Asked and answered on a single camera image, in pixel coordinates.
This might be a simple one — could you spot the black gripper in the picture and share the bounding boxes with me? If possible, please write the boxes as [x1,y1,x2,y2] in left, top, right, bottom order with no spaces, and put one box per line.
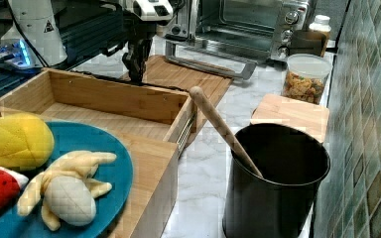
[122,20,156,85]

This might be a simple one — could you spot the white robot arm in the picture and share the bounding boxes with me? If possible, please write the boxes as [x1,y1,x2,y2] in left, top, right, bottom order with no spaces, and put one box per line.
[1,0,174,84]

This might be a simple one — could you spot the wooden drawer cabinet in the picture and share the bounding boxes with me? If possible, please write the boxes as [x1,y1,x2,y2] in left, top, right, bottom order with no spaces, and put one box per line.
[0,82,180,238]

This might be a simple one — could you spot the wooden cutting board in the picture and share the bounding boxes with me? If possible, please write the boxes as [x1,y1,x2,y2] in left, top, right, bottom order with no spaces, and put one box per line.
[121,56,232,146]

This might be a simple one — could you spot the wooden spoon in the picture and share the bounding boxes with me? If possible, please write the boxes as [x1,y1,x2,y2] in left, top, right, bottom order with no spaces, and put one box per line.
[190,86,263,178]

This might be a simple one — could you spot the teal plate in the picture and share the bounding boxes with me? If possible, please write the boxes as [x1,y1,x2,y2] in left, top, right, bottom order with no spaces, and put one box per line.
[0,120,134,238]

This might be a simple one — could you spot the silver toaster oven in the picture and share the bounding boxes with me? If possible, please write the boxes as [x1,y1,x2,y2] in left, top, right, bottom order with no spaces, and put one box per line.
[164,0,317,79]

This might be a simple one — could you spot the yellow plush lemon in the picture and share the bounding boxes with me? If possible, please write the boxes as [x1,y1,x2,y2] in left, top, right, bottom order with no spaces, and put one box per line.
[0,113,55,172]

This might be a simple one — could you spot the plush peeled banana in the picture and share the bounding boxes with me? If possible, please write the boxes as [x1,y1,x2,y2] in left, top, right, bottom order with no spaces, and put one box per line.
[17,151,117,231]

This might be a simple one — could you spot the clear cereal container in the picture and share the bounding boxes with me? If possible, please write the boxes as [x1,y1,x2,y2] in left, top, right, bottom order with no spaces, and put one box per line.
[282,54,332,104]

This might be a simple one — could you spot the wooden block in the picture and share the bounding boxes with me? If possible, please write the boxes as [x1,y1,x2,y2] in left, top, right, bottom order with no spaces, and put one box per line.
[250,94,329,143]

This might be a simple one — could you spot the white lidded bottle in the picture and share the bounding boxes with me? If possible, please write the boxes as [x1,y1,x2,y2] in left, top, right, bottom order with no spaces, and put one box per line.
[309,15,331,38]

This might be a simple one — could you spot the black utensil holder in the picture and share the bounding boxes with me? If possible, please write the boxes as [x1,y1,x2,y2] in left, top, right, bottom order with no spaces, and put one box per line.
[222,123,330,238]

